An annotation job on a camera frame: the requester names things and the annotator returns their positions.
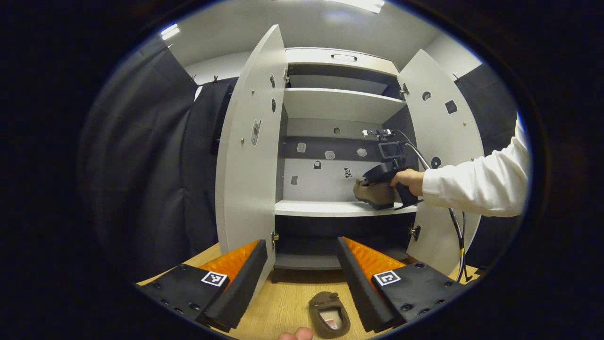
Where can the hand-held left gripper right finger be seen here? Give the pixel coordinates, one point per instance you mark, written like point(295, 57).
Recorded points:
point(358, 293)

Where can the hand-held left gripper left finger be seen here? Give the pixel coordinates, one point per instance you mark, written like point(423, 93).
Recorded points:
point(240, 288)

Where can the brown fuzzy shoe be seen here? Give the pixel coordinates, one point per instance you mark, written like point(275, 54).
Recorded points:
point(325, 302)
point(373, 193)

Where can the white shoe cabinet door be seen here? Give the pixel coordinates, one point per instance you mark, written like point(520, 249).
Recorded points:
point(245, 189)
point(448, 137)

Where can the white shoe cabinet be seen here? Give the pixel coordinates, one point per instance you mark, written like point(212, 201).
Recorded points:
point(321, 189)

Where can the black backdrop cloth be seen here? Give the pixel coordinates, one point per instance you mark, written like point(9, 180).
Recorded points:
point(141, 165)
point(490, 108)

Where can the ceiling light panel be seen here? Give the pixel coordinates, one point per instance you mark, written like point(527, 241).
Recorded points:
point(358, 4)
point(170, 31)

